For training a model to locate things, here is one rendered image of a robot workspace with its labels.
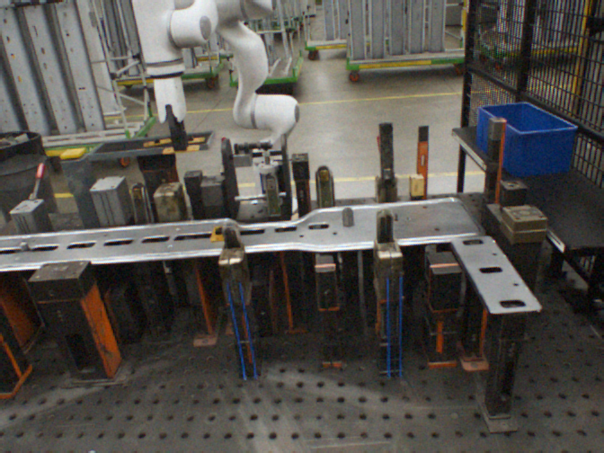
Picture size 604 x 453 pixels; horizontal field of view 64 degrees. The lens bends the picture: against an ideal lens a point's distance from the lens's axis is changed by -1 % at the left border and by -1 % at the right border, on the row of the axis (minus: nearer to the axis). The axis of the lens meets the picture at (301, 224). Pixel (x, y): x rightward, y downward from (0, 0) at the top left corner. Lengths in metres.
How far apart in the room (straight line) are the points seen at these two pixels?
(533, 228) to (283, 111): 0.88
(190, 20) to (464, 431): 1.03
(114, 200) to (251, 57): 0.59
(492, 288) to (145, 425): 0.83
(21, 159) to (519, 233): 3.45
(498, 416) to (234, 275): 0.65
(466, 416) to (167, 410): 0.69
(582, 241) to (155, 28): 1.01
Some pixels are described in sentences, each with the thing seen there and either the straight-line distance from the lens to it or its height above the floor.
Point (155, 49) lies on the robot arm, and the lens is 1.13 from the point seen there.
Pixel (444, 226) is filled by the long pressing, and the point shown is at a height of 1.00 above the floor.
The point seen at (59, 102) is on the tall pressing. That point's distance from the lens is 5.72.
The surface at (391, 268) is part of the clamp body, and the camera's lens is 1.07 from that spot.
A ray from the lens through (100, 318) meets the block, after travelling 1.32.
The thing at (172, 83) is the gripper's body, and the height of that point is 1.41.
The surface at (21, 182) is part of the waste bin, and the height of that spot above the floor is 0.44.
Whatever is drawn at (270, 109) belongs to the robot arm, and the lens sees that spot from 1.68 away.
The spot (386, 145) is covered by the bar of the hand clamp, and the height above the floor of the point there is 1.15.
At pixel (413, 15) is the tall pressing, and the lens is 8.33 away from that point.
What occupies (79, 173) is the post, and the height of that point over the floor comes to 1.10.
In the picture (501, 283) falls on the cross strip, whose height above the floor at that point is 1.00.
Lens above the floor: 1.59
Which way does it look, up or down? 27 degrees down
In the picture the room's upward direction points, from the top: 6 degrees counter-clockwise
